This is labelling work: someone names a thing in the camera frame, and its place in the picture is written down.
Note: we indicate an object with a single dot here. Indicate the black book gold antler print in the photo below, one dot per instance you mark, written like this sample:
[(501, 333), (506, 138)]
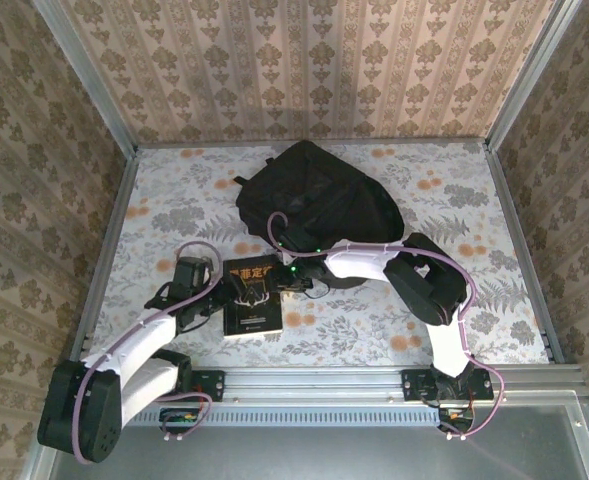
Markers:
[(254, 310)]

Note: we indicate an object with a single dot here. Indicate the black backpack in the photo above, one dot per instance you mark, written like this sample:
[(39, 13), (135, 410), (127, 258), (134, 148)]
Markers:
[(324, 200)]

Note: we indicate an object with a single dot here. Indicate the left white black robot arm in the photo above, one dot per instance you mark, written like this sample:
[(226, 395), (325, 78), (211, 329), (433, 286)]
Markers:
[(139, 340)]

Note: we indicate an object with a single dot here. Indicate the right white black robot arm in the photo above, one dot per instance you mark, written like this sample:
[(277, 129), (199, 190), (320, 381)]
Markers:
[(359, 260)]

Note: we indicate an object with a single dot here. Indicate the small black controller board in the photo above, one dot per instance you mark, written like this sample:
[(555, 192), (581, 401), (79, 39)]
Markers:
[(179, 419), (456, 417)]

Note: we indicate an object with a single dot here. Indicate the grey metal sheet panel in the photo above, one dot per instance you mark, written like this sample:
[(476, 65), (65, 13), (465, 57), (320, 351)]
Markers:
[(299, 455)]

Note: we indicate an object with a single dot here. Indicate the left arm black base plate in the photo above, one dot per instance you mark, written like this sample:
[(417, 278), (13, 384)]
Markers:
[(214, 385)]

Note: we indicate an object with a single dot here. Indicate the left aluminium side rail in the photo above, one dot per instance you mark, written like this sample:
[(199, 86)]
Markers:
[(106, 250)]

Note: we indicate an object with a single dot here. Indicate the aluminium side rail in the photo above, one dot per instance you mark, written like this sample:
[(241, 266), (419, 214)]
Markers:
[(524, 250), (106, 250)]

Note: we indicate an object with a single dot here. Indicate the aluminium frame rail with bases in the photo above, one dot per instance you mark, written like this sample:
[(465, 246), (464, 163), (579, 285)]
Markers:
[(314, 382)]

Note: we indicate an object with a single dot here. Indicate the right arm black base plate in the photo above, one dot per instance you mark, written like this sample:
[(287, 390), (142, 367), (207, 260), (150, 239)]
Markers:
[(414, 385)]

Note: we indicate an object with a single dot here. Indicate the thin aluminium wall rail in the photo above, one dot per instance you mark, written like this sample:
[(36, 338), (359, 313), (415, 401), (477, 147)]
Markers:
[(424, 142)]

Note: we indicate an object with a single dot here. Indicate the right aluminium side rail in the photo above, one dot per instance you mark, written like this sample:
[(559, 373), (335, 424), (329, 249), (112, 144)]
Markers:
[(524, 250)]

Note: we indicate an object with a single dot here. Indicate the left aluminium corner post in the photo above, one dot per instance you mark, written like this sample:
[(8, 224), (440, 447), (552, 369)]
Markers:
[(86, 75)]

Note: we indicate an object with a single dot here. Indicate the aluminium corner post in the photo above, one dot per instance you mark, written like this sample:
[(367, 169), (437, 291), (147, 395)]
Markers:
[(86, 75), (531, 75)]

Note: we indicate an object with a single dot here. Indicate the right aluminium corner post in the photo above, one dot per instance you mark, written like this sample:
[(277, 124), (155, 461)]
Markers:
[(531, 75)]

